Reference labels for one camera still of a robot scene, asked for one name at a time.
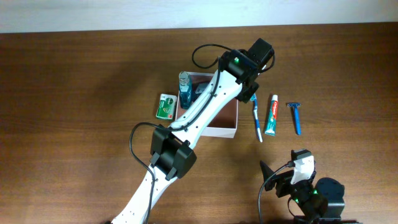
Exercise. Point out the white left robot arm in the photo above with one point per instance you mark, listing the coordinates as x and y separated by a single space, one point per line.
172 147

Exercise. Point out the green Listerine mouthwash bottle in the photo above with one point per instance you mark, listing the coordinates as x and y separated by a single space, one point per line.
185 90

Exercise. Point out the green soap bar box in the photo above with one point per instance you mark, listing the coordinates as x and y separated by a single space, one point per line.
167 106

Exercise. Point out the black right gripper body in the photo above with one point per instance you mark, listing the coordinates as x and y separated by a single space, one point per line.
278 182

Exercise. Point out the blue disposable razor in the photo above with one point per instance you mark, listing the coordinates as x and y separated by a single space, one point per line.
295 108

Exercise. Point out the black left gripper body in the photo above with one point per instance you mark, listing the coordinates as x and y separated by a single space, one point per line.
249 93

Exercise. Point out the clear blue soap pump bottle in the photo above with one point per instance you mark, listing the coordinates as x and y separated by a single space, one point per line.
198 89

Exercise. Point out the blue white toothbrush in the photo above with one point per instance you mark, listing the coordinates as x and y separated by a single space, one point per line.
256 118

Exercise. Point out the Colgate toothpaste tube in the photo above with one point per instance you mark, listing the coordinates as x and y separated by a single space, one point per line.
271 121

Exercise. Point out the white cardboard box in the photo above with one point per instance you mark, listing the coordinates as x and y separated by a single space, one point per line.
225 123

